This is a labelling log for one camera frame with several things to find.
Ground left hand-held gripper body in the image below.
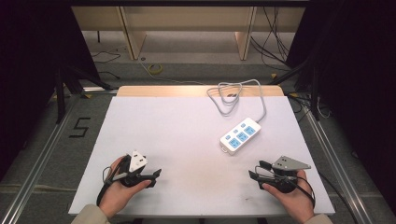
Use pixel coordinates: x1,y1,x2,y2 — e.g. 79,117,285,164
117,149,154,188

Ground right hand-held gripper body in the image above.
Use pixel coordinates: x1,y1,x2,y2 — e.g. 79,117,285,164
270,155,312,194

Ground person's left hand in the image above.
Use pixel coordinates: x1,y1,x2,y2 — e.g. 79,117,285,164
98,156,152,219

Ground person's right hand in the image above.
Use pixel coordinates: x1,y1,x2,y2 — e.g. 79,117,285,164
262,169,316,224

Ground white power strip blue sockets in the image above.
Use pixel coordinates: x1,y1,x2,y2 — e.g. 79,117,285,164
219,117,262,156

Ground black metal stand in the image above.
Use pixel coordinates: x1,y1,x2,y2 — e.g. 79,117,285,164
53,64,114,124
266,60,322,121

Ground yellow tape roll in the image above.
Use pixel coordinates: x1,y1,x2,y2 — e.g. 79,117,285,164
147,63,163,76

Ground light wooden bench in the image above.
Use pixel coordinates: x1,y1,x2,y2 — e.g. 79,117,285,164
71,6,306,62

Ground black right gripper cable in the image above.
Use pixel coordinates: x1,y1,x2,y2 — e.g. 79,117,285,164
254,165,317,209

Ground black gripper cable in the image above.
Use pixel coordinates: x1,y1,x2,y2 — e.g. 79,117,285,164
254,165,317,209
95,154,132,207

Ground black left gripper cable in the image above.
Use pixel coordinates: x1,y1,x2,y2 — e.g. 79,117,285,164
95,154,132,207

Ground aluminium floor rail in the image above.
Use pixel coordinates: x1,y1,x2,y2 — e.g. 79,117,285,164
302,104,376,224
0,99,78,224

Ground tangled cables by stand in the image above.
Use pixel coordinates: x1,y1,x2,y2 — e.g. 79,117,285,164
287,91,332,120

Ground grey power strip cable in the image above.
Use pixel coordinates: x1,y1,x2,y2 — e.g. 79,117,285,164
206,78,268,124

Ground thin black floor cable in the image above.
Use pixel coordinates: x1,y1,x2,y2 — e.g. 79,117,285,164
91,49,122,80

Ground black floor cables bundle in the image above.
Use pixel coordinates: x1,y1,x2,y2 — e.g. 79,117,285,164
249,6,297,73

